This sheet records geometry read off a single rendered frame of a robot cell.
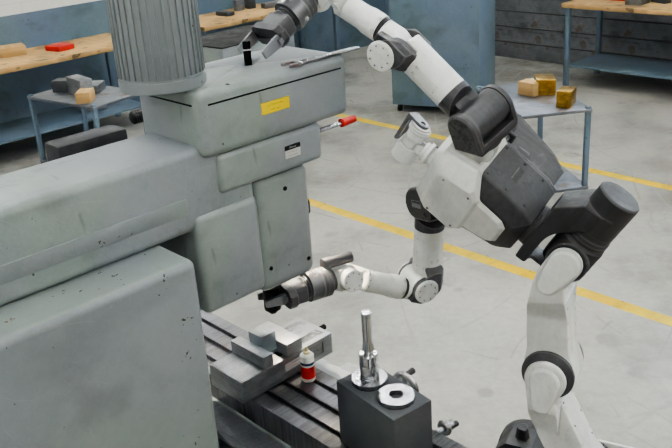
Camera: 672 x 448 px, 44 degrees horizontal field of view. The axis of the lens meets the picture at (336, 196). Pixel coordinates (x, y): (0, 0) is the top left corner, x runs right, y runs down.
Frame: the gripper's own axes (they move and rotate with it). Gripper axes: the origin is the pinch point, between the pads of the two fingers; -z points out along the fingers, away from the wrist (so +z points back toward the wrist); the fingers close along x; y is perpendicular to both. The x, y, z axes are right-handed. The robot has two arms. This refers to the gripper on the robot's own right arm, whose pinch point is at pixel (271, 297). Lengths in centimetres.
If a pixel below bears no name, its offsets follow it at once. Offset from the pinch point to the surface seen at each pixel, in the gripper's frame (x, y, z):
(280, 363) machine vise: 1.1, 20.8, 0.3
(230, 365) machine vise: -5.2, 20.3, -12.4
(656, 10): -368, 31, 577
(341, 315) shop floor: -173, 122, 114
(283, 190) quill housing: 9.8, -34.5, 1.8
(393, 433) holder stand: 56, 12, 4
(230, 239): 16.8, -28.2, -16.3
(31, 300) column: 30, -32, -65
